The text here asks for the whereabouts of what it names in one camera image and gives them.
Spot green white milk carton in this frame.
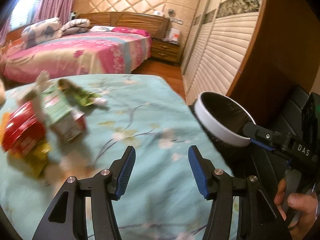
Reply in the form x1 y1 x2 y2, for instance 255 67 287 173
17 87 87 143

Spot green juice pouch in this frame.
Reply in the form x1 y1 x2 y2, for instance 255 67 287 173
57 79 107 107

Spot red snack bag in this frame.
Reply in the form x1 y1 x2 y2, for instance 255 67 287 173
1 102 50 178

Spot white rim trash bin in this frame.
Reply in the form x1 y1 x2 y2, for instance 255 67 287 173
194 91 255 147

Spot person's right hand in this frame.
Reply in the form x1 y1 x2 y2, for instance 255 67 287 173
274 179 318 239

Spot bed with pink floral sheet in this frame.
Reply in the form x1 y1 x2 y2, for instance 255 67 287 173
1 32 152 83

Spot wooden nightstand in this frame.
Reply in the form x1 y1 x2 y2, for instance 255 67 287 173
151 38 180 63

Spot white bag on nightstand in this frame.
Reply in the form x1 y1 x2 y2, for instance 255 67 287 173
169 28 181 43

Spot pink pillow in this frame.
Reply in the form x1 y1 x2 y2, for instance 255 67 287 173
111 27 151 37

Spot white pillow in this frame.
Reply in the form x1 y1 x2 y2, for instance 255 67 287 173
89 25 115 32

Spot wooden headboard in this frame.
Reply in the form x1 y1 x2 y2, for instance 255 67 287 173
76 12 170 39

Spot small folded quilt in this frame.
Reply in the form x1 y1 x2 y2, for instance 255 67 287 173
60 18 90 36

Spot white louvered wardrobe doors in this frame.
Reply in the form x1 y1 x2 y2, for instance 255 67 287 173
182 0 263 105

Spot large folded heart quilt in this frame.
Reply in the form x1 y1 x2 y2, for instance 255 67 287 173
21 17 62 49

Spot right pink curtain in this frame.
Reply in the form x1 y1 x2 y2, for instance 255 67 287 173
33 0 74 24

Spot window with blinds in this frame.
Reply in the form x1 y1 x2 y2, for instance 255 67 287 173
9 0 41 31

